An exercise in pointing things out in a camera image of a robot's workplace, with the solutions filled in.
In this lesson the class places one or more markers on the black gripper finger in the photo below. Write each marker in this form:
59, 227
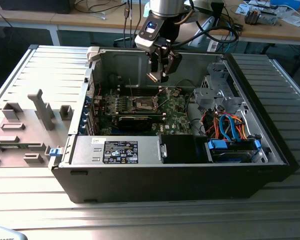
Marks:
173, 62
155, 62

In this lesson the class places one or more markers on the silver topped CPU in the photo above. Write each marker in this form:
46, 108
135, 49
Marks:
153, 76

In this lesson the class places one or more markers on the thin metal locking lever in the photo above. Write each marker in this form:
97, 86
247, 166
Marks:
130, 88
164, 102

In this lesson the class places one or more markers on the CPU socket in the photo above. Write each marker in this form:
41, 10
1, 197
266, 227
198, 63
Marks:
143, 103

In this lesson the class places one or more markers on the finned CPU cooler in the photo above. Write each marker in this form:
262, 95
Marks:
252, 16

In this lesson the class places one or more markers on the round coin cell battery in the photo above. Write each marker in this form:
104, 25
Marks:
176, 93

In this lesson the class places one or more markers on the small black box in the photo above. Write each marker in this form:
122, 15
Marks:
217, 10

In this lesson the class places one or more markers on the green motherboard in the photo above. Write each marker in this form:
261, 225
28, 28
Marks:
175, 117

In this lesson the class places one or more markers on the silver metal drive cage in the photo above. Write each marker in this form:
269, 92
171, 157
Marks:
215, 100

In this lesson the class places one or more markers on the pale grey case latch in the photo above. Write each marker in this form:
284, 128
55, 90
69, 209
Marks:
93, 53

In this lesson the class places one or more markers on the black graphics card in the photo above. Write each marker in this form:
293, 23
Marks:
135, 123

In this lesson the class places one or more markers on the black plastic shroud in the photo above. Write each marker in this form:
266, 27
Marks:
180, 148

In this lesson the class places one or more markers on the wooden desk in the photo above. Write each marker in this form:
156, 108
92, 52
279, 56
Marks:
265, 32
27, 18

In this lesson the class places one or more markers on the hard disk in blue carrier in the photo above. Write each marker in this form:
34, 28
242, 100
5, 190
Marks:
230, 156

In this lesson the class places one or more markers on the silver power supply unit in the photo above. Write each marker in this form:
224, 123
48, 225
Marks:
85, 150

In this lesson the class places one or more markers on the blue box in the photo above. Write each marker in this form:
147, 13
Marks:
287, 3

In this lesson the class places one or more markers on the black open PC case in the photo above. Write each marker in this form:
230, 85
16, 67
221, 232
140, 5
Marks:
165, 182

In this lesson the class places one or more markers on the large black box device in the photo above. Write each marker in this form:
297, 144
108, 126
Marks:
35, 6

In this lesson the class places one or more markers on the blue plastic case latch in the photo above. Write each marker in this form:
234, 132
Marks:
55, 152

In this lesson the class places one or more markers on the grey parts rack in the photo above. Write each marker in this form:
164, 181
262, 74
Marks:
27, 120

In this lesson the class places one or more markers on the green RAM stick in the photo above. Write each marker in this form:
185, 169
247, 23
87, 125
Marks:
10, 147

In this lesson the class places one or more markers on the pale teach pendant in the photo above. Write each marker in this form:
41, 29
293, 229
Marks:
5, 233

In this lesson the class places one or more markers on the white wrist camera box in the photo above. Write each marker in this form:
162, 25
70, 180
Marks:
143, 45

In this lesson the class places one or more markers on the silver metal bracket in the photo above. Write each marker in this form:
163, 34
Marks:
267, 17

